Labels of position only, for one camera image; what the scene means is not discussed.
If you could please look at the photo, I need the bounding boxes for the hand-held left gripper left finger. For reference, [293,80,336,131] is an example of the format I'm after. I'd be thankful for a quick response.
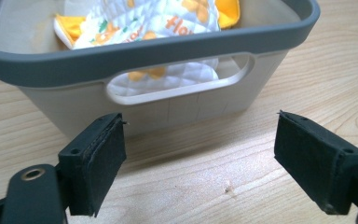
[57,112,128,217]

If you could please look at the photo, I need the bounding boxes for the beige basket with grey rim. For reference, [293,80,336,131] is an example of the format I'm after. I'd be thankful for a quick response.
[0,0,322,140]

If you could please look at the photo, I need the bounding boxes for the orange white snack packets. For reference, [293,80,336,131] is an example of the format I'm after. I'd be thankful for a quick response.
[53,0,241,97]

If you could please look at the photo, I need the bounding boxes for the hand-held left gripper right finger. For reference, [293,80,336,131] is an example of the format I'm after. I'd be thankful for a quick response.
[273,110,358,216]

